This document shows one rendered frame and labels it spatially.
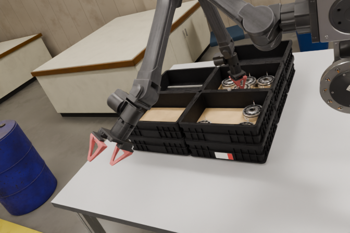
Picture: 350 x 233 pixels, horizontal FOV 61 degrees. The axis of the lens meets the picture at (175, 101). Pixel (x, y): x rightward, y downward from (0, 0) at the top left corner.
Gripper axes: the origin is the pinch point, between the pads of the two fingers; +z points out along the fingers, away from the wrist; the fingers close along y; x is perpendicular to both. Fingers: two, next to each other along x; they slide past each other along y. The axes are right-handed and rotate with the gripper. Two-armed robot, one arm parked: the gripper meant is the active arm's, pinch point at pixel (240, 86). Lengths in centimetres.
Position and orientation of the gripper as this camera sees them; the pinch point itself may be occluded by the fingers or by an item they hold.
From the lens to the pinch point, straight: 167.4
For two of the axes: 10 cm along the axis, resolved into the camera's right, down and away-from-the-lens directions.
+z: 3.4, 8.3, 4.4
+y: 2.4, 3.7, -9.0
